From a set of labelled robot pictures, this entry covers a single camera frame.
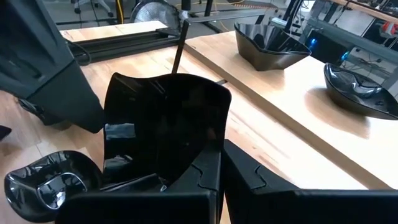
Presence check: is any black aluminium table rail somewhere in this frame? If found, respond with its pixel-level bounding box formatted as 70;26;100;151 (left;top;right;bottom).
67;28;183;65

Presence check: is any black metal shelf leg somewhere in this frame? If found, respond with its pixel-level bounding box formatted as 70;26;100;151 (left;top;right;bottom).
170;19;229;87

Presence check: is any black square flared bowl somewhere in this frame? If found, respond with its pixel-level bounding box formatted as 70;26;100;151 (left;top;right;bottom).
233;22;312;72
102;72;233;191

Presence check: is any grey metal beam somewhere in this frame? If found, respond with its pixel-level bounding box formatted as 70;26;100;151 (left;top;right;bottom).
269;17;398;65

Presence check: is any black round faceted bowl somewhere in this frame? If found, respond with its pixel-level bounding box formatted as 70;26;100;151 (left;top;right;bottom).
323;62;398;121

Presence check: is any black box with blue lights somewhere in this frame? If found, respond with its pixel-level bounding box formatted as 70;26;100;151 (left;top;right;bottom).
306;28;354;67

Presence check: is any raised wooden shelf board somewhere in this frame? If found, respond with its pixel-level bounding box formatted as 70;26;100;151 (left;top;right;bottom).
183;30;398;191

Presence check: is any yellow hanging cable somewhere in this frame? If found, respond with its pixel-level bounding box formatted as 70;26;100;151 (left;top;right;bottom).
114;0;125;25

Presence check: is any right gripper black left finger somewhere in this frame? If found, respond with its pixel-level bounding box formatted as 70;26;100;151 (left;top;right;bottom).
57;140;223;224

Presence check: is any neighbouring wooden table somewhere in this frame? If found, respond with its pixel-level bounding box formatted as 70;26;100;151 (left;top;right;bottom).
60;20;169;43

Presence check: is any black rounded glossy bowl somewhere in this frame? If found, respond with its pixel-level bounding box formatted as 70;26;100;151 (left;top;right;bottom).
4;150;104;223

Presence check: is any silver floor fan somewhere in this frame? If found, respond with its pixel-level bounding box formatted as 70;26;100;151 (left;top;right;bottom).
129;0;182;31

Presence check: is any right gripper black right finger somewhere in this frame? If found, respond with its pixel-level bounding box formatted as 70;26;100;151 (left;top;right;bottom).
223;139;398;224

